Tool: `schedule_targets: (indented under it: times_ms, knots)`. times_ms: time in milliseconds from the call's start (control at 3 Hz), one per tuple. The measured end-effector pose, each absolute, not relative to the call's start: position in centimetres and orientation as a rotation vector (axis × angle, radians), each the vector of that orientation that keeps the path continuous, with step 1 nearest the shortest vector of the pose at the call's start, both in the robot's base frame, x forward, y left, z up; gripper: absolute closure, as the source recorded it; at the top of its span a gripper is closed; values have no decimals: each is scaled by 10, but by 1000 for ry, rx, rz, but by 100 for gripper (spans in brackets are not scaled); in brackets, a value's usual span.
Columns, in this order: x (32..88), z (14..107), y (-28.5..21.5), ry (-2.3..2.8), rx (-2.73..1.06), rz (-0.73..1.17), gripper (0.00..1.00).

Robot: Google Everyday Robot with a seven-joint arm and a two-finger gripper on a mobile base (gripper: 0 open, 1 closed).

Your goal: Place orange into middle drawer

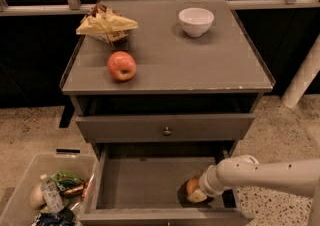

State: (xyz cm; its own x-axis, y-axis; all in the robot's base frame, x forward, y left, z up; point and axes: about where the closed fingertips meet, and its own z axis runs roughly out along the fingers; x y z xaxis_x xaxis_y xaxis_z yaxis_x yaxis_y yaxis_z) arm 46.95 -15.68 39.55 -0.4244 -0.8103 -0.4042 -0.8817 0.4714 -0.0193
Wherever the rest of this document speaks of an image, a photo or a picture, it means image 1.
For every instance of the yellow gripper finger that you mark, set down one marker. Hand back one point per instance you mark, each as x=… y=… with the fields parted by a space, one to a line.
x=197 y=196

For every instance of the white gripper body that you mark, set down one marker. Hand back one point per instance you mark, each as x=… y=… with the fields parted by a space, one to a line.
x=207 y=184

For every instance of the orange fruit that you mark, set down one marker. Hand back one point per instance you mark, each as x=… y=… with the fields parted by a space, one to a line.
x=192 y=185

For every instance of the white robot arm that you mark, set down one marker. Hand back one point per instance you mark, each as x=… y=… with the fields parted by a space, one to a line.
x=301 y=178

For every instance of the open grey middle drawer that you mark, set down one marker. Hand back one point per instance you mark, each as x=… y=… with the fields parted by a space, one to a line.
x=144 y=184

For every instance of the round metal drawer knob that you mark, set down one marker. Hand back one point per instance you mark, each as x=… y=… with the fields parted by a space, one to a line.
x=167 y=131

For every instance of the grey top drawer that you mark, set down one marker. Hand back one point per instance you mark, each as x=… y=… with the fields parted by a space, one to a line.
x=192 y=127

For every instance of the grey wooden drawer cabinet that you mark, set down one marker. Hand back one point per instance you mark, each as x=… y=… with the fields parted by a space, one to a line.
x=219 y=72

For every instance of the brown snack bar wrapper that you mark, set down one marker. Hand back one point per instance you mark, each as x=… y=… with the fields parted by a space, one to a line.
x=77 y=190

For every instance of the dark blue snack packet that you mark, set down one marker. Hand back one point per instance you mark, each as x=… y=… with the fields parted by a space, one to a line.
x=64 y=218

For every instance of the green snack packet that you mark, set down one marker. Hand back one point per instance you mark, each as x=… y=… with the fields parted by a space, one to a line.
x=66 y=180

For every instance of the white plastic bottle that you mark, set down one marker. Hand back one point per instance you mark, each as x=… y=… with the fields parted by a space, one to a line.
x=51 y=194

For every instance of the red apple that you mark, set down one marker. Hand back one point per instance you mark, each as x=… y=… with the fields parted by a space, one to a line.
x=121 y=66

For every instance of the white diagonal pole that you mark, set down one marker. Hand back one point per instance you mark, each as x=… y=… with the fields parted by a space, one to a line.
x=306 y=73

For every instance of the white ceramic bowl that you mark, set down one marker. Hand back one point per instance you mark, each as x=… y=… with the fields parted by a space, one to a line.
x=196 y=21

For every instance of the clear plastic bin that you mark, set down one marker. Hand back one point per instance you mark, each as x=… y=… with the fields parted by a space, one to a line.
x=27 y=201

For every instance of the yellow chip bag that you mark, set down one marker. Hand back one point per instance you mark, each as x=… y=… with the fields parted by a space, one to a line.
x=105 y=24

